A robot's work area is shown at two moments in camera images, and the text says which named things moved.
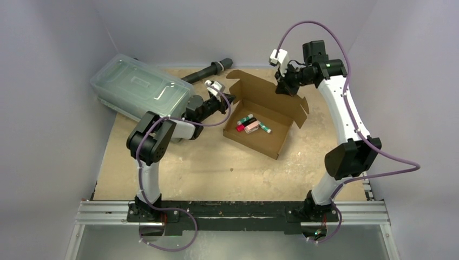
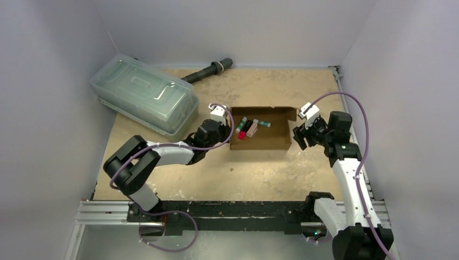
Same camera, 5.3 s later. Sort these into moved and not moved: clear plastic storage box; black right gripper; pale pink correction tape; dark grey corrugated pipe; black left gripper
Moved: black left gripper; pale pink correction tape; black right gripper
Not moved: dark grey corrugated pipe; clear plastic storage box
